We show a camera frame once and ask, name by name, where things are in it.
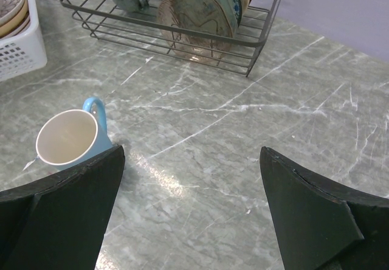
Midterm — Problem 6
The black wire dish rack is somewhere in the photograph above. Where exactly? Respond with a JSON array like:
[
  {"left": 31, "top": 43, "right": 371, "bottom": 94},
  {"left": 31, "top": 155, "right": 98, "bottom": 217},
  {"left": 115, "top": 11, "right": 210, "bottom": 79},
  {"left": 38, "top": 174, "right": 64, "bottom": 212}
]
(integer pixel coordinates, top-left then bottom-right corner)
[{"left": 60, "top": 0, "right": 281, "bottom": 75}]

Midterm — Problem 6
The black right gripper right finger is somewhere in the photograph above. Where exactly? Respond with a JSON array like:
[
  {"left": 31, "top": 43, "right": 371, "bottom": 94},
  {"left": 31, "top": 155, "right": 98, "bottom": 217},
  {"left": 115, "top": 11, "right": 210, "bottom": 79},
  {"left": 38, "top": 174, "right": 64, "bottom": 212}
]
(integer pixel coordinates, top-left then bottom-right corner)
[{"left": 260, "top": 147, "right": 388, "bottom": 269}]

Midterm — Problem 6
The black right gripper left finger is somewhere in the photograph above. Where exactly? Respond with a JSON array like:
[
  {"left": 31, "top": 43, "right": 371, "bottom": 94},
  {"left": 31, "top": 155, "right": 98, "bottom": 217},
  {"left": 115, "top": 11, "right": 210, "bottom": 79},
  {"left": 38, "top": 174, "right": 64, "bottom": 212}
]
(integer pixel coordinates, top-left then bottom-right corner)
[{"left": 1, "top": 145, "right": 125, "bottom": 269}]

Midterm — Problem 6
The clear pink glass plate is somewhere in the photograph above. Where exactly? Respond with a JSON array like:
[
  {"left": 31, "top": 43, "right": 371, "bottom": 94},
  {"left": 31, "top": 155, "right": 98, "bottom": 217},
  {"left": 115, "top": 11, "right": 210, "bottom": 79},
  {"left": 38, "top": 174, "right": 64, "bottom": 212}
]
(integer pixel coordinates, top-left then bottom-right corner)
[{"left": 157, "top": 0, "right": 235, "bottom": 63}]

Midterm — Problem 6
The light blue mug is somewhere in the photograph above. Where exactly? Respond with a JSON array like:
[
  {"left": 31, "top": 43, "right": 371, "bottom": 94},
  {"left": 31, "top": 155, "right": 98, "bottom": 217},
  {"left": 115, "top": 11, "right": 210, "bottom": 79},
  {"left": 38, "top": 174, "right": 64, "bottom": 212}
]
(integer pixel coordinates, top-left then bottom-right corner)
[{"left": 35, "top": 97, "right": 113, "bottom": 170}]

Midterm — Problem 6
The blue striped white plate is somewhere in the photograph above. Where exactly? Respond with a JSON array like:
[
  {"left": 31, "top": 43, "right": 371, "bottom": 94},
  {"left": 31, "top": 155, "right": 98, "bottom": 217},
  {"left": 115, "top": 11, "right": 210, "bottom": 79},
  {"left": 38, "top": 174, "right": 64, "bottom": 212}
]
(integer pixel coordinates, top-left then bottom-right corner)
[{"left": 2, "top": 12, "right": 30, "bottom": 39}]

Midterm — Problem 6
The orange bear plate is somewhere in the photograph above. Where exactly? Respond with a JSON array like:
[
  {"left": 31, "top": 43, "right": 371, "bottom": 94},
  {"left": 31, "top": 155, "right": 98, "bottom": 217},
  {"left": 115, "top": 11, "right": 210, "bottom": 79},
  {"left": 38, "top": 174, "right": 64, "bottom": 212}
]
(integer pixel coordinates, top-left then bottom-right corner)
[{"left": 0, "top": 0, "right": 29, "bottom": 38}]

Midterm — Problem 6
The white plastic bin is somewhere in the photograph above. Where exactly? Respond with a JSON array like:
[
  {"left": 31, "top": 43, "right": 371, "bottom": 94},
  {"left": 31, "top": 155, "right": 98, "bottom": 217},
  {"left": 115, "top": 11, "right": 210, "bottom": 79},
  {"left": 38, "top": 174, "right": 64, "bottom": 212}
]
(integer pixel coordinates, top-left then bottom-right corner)
[{"left": 1, "top": 0, "right": 47, "bottom": 81}]

